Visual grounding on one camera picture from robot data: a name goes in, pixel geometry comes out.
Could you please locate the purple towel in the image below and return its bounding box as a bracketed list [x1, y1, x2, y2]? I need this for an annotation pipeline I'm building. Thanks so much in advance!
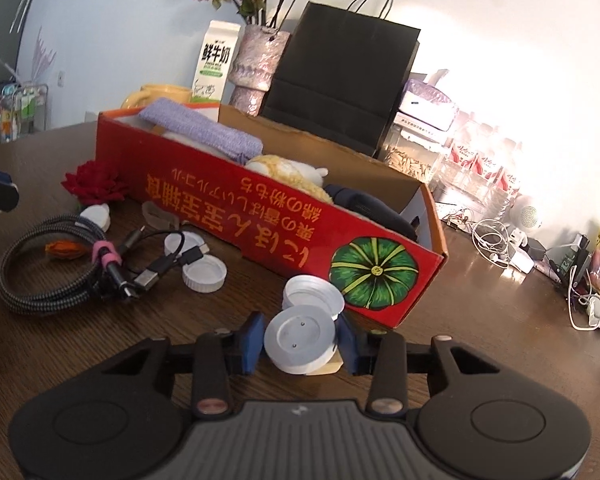
[139, 98, 263, 165]

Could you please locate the small orange dried flower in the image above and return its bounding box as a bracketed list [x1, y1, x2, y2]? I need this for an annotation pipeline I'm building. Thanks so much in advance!
[45, 241, 83, 261]

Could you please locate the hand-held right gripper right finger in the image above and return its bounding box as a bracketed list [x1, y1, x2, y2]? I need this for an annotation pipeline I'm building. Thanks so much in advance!
[336, 312, 486, 418]

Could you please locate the white green milk carton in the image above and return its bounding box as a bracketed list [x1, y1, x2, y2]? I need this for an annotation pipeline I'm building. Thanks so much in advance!
[191, 20, 243, 103]

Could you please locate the white cable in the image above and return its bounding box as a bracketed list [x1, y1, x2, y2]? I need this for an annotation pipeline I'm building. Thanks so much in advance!
[567, 265, 600, 332]

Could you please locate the black adapter cable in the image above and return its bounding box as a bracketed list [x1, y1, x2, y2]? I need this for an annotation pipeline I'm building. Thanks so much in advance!
[117, 227, 211, 301]

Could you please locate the white round speaker figure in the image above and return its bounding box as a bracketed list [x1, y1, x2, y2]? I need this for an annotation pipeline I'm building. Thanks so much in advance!
[507, 194, 541, 231]

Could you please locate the wire rack with bottles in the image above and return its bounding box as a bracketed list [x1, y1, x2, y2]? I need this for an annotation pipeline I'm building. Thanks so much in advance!
[0, 80, 48, 153]

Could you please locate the purple tissue pack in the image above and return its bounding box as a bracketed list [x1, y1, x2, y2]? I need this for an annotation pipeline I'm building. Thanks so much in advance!
[400, 69, 461, 116]

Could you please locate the clear cereal container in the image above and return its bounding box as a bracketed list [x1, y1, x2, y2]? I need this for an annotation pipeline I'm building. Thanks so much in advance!
[377, 125, 443, 186]

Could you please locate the speckled purple ceramic vase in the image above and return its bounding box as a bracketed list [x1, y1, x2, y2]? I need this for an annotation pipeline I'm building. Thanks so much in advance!
[228, 24, 291, 116]

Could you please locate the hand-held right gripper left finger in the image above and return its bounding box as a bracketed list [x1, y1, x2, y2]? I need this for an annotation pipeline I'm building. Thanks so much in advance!
[102, 311, 267, 418]

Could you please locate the dark blue pouch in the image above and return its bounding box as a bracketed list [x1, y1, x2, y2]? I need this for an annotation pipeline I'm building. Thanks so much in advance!
[325, 184, 421, 241]

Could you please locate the red artificial rose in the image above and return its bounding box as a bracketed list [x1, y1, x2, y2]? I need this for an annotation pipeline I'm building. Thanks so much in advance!
[61, 160, 131, 207]

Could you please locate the yellow white plush toy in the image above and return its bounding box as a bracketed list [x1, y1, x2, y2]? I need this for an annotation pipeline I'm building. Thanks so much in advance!
[244, 154, 333, 205]

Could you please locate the black paper bag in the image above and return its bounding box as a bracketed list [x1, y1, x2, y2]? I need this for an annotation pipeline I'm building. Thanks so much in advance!
[257, 0, 422, 161]

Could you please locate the white flat box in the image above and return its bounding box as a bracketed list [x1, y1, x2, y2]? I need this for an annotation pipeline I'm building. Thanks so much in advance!
[395, 105, 456, 133]

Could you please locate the pack of water bottles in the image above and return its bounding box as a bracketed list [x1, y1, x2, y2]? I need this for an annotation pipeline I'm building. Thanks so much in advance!
[430, 110, 526, 206]

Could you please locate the yellow ceramic mug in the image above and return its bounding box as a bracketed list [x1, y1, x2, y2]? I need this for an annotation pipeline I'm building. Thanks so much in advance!
[121, 84, 196, 109]

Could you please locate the white charger with cable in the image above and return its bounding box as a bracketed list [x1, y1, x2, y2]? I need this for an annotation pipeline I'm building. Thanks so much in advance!
[472, 217, 536, 273]

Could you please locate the black phone stand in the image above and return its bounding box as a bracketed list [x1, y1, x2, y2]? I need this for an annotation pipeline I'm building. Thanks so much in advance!
[572, 234, 593, 291]

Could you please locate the red cardboard box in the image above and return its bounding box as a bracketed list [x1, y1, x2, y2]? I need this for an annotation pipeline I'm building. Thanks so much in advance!
[96, 104, 448, 330]

